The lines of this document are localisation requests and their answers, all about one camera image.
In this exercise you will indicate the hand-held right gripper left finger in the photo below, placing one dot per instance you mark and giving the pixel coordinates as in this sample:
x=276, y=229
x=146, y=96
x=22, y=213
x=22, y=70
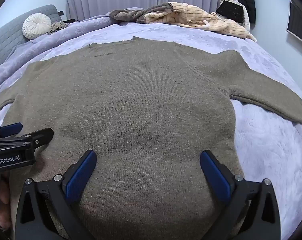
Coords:
x=81, y=175

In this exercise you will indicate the grey quilted headboard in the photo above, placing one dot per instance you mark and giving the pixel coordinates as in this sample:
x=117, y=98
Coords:
x=6, y=37

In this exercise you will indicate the black sparkly garment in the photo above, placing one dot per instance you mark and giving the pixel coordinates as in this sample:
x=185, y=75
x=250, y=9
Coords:
x=230, y=11

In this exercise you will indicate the round white pleated pillow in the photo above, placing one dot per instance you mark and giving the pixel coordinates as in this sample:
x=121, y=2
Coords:
x=37, y=26

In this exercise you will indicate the olive knit sweater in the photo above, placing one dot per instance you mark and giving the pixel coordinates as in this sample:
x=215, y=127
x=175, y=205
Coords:
x=141, y=105

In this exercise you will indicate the wall mounted screen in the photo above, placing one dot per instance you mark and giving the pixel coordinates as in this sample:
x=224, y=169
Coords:
x=297, y=22

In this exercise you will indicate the person's left hand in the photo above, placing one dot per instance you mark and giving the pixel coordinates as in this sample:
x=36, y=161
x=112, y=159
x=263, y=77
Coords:
x=3, y=200

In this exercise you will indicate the brown grey garment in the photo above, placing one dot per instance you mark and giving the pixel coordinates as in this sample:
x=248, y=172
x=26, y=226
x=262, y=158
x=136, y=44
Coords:
x=133, y=15

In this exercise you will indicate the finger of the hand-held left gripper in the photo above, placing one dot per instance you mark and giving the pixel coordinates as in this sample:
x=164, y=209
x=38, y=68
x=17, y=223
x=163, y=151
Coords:
x=41, y=135
x=8, y=130

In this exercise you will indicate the small patterned cloth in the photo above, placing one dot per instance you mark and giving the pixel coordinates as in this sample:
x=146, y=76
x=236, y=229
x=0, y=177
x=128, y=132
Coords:
x=58, y=26

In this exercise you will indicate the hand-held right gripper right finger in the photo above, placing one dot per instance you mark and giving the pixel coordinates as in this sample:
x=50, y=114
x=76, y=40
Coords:
x=214, y=175

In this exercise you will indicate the cream striped garment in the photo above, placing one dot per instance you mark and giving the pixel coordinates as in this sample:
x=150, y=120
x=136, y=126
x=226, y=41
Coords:
x=190, y=17

